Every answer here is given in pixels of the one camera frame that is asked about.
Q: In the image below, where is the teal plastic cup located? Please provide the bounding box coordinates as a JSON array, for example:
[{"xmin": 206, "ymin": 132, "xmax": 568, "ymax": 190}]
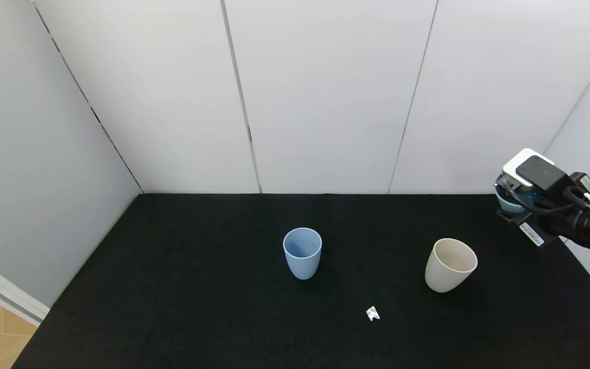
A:
[{"xmin": 495, "ymin": 177, "xmax": 531, "ymax": 214}]

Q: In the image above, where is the light blue plastic cup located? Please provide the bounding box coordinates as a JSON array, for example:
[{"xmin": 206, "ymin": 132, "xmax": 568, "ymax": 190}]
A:
[{"xmin": 283, "ymin": 228, "xmax": 323, "ymax": 280}]

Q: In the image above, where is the black table cloth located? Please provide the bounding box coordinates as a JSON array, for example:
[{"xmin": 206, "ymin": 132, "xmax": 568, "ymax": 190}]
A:
[{"xmin": 11, "ymin": 193, "xmax": 590, "ymax": 369}]

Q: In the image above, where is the beige plastic cup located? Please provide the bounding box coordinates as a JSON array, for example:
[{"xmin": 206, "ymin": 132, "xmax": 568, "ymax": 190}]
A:
[{"xmin": 425, "ymin": 238, "xmax": 478, "ymax": 293}]

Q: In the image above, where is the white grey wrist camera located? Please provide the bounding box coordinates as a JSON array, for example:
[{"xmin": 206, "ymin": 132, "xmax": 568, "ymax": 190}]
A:
[{"xmin": 502, "ymin": 149, "xmax": 570, "ymax": 193}]

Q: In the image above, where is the black camera cable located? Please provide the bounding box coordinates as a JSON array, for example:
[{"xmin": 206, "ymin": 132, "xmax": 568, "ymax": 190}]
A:
[{"xmin": 508, "ymin": 184, "xmax": 590, "ymax": 221}]

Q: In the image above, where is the white wall baseboard trim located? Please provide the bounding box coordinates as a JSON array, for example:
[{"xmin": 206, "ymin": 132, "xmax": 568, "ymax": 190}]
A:
[{"xmin": 0, "ymin": 251, "xmax": 51, "ymax": 327}]

